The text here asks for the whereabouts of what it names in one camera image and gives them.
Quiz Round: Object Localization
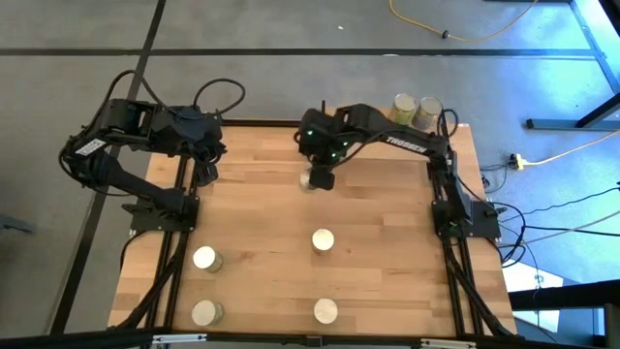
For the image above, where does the orange pineapple can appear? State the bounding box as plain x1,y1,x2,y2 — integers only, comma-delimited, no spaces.
310,228,336,257
298,169,317,193

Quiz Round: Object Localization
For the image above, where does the yellow-green labelled can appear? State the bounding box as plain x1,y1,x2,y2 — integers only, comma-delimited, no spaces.
388,93,419,128

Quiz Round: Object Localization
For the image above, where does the green labelled tin can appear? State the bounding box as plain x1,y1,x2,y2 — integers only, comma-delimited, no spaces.
192,245,225,274
190,299,226,328

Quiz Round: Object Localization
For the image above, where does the green pears can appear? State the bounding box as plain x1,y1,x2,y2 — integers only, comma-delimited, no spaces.
312,297,340,326

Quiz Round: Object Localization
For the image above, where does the grey stand foot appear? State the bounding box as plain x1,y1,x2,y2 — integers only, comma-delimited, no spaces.
0,212,35,237

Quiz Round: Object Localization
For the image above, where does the black floor stand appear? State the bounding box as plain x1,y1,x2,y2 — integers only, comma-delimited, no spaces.
525,91,620,132

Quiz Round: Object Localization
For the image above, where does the black metal beam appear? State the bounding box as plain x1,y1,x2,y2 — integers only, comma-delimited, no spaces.
508,279,620,311

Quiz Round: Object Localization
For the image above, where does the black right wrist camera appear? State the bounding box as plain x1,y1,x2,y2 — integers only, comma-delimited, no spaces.
308,165,337,192

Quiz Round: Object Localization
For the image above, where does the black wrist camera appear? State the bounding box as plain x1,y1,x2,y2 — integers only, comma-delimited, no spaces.
308,165,337,192
194,163,220,188

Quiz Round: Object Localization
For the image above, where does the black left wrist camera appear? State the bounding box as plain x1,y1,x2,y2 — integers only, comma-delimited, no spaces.
194,163,220,188

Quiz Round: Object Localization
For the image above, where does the black aluminium rig frame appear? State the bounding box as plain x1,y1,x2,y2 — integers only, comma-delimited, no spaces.
0,115,620,349

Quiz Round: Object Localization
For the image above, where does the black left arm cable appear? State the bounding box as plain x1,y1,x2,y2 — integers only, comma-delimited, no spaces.
192,77,247,117

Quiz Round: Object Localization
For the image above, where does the yellow floor cable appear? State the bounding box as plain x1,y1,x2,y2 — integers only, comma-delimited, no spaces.
388,0,540,43

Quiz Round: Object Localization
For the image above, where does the silver aluminium bracket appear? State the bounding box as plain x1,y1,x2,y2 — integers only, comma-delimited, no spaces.
152,333,208,345
419,337,479,349

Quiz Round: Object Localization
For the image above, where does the black floor cable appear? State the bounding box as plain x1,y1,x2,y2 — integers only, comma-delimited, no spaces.
524,223,620,239

